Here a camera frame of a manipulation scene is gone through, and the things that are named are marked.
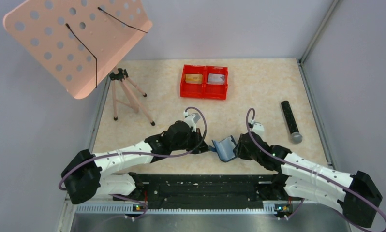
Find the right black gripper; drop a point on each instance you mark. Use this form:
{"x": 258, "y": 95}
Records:
{"x": 239, "y": 152}

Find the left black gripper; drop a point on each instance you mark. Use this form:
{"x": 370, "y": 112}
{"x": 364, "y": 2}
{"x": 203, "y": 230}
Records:
{"x": 197, "y": 137}

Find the navy blue card holder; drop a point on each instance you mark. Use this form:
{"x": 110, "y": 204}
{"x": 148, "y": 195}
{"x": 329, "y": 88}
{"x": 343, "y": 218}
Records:
{"x": 225, "y": 148}

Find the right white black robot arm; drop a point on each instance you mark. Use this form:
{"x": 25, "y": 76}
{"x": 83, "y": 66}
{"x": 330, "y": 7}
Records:
{"x": 346, "y": 193}

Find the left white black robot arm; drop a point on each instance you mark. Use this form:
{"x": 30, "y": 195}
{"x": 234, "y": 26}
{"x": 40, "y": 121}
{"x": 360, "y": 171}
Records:
{"x": 85, "y": 175}

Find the silver card in bin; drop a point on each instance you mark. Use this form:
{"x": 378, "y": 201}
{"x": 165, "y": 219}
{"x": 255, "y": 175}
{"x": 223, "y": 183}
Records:
{"x": 216, "y": 79}

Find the gold card in bin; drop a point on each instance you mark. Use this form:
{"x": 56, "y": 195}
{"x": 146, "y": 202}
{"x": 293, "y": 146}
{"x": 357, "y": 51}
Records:
{"x": 193, "y": 78}

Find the right red plastic bin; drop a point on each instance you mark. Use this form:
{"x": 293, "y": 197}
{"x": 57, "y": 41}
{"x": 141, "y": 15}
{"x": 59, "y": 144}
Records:
{"x": 218, "y": 92}

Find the red plastic bin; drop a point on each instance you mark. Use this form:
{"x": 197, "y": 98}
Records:
{"x": 191, "y": 84}
{"x": 218, "y": 92}

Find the black microphone with grey head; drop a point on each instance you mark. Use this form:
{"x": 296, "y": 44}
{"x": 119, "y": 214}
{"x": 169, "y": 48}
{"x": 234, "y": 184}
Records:
{"x": 295, "y": 135}

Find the left red plastic bin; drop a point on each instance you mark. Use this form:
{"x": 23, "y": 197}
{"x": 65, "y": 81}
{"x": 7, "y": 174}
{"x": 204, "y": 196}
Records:
{"x": 191, "y": 84}

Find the pink tripod stand legs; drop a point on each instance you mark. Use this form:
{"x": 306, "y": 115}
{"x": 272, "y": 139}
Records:
{"x": 120, "y": 76}

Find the pink perforated music stand desk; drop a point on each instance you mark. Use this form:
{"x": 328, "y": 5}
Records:
{"x": 79, "y": 42}

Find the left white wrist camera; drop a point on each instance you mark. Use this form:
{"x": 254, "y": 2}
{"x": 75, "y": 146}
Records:
{"x": 191, "y": 120}

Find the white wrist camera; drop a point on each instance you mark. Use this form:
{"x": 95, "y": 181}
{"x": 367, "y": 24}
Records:
{"x": 191, "y": 120}
{"x": 257, "y": 128}

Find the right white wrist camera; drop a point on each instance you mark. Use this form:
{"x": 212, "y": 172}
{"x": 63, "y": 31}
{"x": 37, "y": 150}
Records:
{"x": 257, "y": 128}

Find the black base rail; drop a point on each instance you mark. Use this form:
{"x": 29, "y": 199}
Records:
{"x": 207, "y": 192}

